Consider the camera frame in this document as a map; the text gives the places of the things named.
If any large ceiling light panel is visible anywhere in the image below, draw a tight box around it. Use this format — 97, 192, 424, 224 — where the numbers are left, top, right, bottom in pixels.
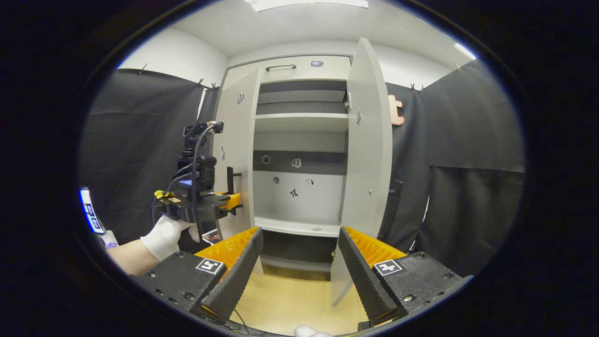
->
244, 0, 369, 12

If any white purple object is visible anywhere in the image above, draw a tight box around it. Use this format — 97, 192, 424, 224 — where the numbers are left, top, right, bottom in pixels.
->
97, 229, 120, 249

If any lit screen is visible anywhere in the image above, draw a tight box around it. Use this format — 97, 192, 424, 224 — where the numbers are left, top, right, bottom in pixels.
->
79, 187, 106, 234

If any grey cabinet drawer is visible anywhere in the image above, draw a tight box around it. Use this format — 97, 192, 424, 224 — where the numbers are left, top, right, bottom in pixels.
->
225, 55, 352, 87

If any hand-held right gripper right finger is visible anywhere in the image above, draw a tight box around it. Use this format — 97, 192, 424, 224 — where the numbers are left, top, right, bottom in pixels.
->
337, 226, 473, 328

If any grey shoe cabinet door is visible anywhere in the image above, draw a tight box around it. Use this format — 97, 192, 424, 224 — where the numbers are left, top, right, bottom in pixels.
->
330, 37, 394, 307
213, 69, 263, 277

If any white cabinet shelf board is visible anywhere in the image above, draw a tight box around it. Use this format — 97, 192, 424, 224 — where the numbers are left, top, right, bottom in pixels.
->
255, 216, 341, 238
255, 113, 349, 132

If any black cable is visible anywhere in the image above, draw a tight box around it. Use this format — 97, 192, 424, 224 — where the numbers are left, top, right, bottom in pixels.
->
190, 123, 220, 249

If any grey double-door shoe cabinet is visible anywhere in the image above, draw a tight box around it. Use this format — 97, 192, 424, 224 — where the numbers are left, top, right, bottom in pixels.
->
213, 55, 394, 307

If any black backdrop cloth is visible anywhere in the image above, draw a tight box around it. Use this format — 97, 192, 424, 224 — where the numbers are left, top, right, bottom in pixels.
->
79, 60, 526, 278

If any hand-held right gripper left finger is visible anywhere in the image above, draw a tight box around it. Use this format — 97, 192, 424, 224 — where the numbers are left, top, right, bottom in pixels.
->
131, 227, 264, 323

